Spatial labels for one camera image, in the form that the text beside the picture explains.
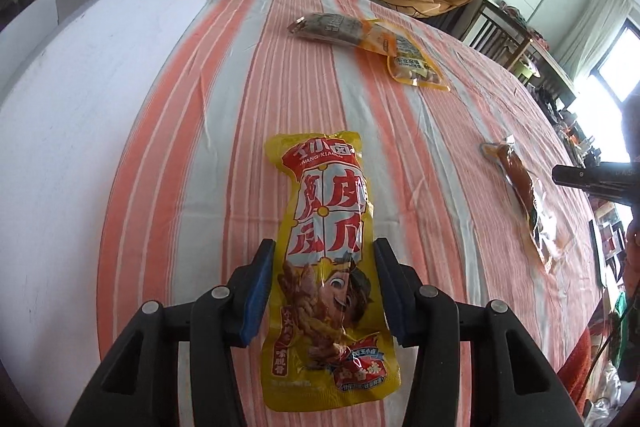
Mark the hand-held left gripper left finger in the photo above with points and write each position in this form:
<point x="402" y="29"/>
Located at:
<point x="257" y="292"/>

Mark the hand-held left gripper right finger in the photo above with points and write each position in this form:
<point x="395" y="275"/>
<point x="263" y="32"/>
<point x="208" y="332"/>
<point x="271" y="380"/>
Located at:
<point x="395" y="292"/>

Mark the dark brown snack packet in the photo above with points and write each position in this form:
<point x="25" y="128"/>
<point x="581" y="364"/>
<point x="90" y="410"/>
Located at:
<point x="330" y="29"/>

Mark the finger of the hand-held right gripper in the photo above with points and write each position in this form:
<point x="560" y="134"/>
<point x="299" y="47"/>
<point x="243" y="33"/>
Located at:
<point x="580" y="176"/>

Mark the green plastic stool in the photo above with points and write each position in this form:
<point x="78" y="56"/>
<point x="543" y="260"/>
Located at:
<point x="527" y="69"/>

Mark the yellow chicken feet packet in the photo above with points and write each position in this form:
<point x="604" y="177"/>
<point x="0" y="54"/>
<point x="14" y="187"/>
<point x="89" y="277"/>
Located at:
<point x="325" y="207"/>

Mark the pile of small shelf clutter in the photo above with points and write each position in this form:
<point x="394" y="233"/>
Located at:
<point x="570" y="122"/>

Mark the white sheer curtain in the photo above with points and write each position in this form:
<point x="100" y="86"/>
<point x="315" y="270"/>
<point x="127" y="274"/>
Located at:
<point x="595" y="27"/>

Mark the white cardboard box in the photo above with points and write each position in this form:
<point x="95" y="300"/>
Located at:
<point x="75" y="132"/>

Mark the clear chicken leg packet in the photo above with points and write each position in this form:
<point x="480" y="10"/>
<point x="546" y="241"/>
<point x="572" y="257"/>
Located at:
<point x="520" y="177"/>

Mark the dark framed window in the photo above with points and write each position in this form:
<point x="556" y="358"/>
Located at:
<point x="620" y="67"/>

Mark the yellow-edged clear packet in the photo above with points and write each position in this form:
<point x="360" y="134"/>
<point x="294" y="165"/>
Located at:
<point x="405" y="62"/>

